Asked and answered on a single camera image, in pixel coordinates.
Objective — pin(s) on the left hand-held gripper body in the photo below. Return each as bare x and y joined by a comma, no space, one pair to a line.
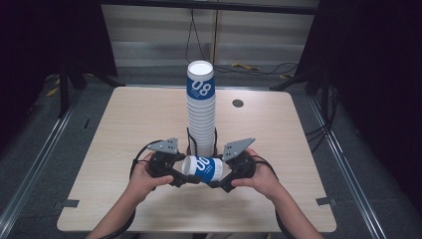
162,164

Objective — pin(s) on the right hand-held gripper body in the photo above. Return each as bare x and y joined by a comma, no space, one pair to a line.
242,166

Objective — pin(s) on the blue and white paper cup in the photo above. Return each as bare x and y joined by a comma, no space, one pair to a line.
204,168

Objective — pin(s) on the stack of white paper cups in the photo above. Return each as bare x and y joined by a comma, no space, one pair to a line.
201,113

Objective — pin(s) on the person's right hand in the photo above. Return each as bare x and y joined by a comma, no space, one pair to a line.
265,181

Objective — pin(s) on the person's left hand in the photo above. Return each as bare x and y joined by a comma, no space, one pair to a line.
142,184

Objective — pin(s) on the dark round table grommet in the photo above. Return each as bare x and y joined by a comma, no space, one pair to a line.
238,103

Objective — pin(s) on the grey tape piece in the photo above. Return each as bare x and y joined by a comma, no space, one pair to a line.
69,203
325,201

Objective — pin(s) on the yellow floor tape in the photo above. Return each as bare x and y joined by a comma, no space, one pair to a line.
52,91
246,66

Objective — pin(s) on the black metal stand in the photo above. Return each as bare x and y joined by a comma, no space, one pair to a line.
316,83
63,93

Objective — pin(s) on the black overhead bar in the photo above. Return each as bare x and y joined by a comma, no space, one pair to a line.
205,5

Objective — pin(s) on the dark curtain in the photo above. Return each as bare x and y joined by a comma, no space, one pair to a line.
371,66
49,36

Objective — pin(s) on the metal floor rail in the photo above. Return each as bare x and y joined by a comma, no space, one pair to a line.
345,166
33,172

